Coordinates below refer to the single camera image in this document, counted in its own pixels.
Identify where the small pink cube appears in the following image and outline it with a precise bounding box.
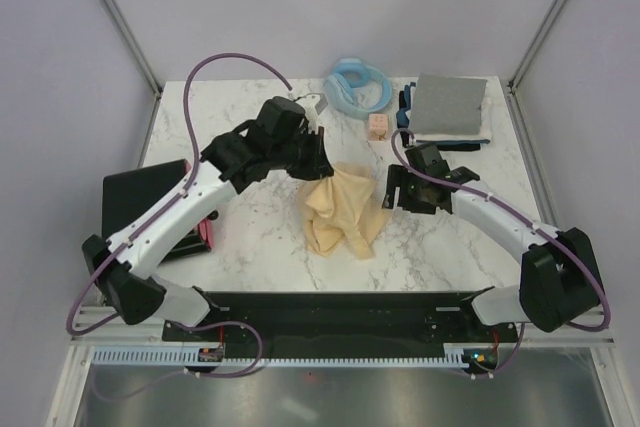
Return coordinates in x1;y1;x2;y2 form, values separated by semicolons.
367;113;390;141

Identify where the black pink drawer organizer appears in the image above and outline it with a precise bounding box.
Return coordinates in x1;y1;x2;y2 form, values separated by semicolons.
101;159;218;262

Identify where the aluminium frame post left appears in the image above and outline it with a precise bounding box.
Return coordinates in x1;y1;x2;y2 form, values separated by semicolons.
98;0;163;100

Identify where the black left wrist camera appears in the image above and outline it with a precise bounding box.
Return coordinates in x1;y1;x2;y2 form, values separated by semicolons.
256;96;307;142

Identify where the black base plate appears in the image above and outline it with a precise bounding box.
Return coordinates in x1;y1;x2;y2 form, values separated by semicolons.
161;292;518;358

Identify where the yellow t shirt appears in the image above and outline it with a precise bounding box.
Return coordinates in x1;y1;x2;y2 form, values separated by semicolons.
297;162;391;260

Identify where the white slotted cable duct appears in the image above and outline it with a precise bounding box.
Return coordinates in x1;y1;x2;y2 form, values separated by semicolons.
91;345;491;368

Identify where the aluminium frame post right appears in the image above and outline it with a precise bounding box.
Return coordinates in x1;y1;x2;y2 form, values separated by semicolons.
506;0;570;95

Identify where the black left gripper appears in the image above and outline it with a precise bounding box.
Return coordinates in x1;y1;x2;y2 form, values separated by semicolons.
270;125;333;181

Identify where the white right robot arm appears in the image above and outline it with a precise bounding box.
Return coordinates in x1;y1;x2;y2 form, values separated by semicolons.
383;164;611;341

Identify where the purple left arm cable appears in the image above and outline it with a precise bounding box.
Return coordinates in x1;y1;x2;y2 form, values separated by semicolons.
65;51;294;403

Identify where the aluminium frame rail front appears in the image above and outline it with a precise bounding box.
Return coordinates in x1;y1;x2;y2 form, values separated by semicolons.
71;306;615;348

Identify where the aluminium frame post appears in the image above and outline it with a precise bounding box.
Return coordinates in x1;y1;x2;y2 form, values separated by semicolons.
98;0;163;100
506;0;570;95

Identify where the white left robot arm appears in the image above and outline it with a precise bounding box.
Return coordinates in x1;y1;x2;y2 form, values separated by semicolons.
83;120;334;340

